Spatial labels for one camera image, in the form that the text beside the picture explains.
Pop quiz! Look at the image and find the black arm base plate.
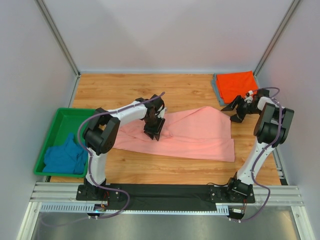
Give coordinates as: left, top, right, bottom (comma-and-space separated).
76, 184, 256, 204

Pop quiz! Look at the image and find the white slotted cable duct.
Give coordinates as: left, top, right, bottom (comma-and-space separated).
40, 202, 229, 216

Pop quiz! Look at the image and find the aluminium frame rail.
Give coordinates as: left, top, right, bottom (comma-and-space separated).
30, 182, 304, 207

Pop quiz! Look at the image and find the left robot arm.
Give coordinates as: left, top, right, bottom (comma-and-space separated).
77, 94, 165, 188

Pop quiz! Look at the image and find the folded grey t-shirt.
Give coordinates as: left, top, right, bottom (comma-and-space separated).
210, 74, 225, 106

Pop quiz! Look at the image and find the blue t-shirt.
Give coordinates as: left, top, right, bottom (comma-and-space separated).
42, 133, 88, 175

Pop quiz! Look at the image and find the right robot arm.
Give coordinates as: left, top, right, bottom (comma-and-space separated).
222, 87, 295, 200

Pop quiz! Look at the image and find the pink t-shirt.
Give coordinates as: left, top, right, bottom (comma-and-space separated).
113, 106, 235, 163

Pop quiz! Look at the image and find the folded orange t-shirt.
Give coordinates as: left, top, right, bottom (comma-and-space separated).
216, 71, 258, 104

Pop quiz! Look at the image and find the green plastic tray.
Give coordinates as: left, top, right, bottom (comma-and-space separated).
33, 108, 95, 178

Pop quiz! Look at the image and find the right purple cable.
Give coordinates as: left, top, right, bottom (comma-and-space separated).
227, 86, 286, 224

